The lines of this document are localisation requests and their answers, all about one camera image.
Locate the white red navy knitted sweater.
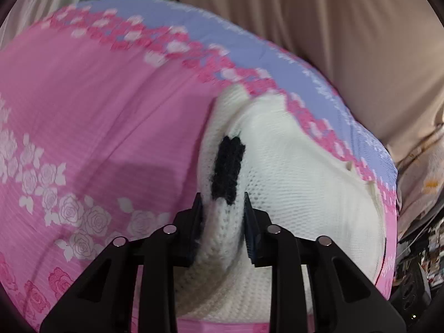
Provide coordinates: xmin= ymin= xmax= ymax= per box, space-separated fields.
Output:
xmin=173 ymin=83 xmax=389 ymax=323

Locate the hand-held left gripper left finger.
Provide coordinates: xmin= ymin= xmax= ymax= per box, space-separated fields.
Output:
xmin=39 ymin=192 xmax=205 ymax=333

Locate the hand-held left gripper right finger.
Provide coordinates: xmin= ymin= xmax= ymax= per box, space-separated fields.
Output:
xmin=243 ymin=192 xmax=407 ymax=333

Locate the beige draped cloth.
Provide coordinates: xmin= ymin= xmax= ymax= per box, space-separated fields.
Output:
xmin=178 ymin=0 xmax=444 ymax=155

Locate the pale floral blanket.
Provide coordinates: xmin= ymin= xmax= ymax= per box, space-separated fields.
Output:
xmin=395 ymin=125 xmax=444 ymax=241

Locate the white cloth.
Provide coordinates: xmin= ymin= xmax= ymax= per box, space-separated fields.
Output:
xmin=0 ymin=0 xmax=85 ymax=51

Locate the dark cluttered shelf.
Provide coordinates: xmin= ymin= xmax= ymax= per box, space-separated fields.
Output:
xmin=390 ymin=215 xmax=444 ymax=324

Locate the pink floral bed sheet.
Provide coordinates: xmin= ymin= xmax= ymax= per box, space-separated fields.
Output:
xmin=0 ymin=0 xmax=399 ymax=333

